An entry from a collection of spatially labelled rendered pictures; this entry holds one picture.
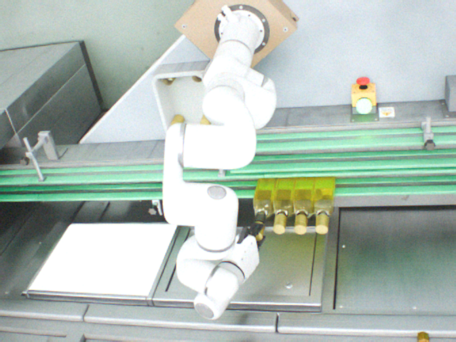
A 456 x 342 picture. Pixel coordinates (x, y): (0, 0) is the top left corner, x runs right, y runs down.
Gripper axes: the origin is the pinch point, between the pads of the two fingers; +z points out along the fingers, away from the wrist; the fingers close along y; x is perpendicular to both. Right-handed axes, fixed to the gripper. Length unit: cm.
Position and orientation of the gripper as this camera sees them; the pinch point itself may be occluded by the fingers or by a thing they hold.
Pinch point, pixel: (256, 234)
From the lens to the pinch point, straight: 146.9
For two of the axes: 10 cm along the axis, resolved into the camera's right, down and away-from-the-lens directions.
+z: 4.6, -5.5, 6.9
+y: -1.6, -8.2, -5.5
